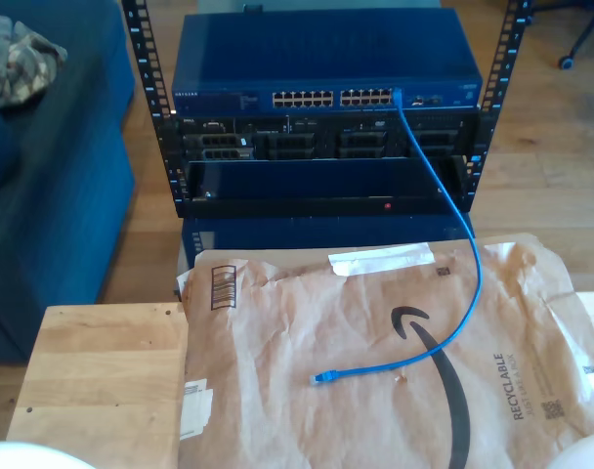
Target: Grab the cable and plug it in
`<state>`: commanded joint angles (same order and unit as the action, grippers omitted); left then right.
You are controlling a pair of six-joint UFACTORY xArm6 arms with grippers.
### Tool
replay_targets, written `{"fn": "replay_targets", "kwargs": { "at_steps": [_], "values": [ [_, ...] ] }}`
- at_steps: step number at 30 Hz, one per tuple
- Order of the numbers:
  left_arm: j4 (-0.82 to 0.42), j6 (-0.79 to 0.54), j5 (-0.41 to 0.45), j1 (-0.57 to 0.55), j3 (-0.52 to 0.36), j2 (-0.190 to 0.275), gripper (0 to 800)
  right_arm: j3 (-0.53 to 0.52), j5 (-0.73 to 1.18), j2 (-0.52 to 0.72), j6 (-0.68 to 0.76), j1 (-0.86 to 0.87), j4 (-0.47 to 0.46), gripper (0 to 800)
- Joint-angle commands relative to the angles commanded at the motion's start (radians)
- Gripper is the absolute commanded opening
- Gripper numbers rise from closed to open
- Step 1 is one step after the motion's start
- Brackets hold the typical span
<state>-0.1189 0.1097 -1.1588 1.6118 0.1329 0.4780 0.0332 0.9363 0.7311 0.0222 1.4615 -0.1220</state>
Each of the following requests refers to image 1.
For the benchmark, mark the blue vented rack unit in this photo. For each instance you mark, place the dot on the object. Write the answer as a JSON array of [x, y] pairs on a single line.
[[302, 233]]

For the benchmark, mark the black rack shelf blue panel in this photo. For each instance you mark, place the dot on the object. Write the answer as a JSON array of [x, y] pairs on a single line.
[[277, 181]]

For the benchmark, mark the black rack server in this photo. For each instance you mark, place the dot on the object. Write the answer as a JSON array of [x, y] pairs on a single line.
[[297, 141]]

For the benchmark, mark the brown packing paper envelope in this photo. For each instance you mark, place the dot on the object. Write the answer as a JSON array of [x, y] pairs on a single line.
[[302, 391]]

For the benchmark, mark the blue sofa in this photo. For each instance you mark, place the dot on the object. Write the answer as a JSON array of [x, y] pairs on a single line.
[[57, 195]]

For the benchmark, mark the camouflage cloth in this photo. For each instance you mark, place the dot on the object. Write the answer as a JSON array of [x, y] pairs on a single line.
[[18, 63]]

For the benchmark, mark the office chair base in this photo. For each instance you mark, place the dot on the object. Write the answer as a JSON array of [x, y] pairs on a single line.
[[573, 44]]

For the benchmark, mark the grey rack base plate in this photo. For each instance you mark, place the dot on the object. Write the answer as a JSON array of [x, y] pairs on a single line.
[[182, 281]]

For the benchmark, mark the blue network switch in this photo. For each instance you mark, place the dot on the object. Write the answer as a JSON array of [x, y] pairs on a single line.
[[326, 54]]

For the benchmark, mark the black perforated rack frame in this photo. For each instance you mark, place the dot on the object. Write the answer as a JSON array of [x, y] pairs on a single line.
[[148, 73]]

